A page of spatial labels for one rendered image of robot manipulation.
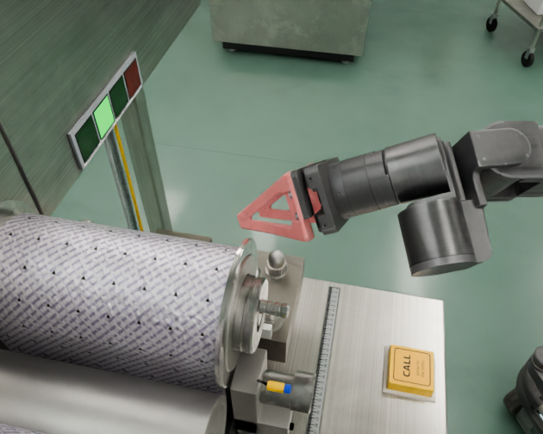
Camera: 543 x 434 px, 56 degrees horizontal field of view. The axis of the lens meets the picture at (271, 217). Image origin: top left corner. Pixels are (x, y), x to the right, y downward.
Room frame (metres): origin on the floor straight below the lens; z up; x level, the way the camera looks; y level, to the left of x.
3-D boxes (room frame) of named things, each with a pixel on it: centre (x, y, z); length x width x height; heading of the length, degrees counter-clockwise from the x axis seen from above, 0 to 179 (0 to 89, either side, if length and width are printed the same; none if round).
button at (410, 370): (0.39, -0.22, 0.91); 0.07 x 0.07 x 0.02; 78
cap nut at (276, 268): (0.50, -0.01, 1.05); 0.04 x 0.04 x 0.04
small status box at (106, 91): (0.73, 0.27, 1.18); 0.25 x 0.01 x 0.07; 168
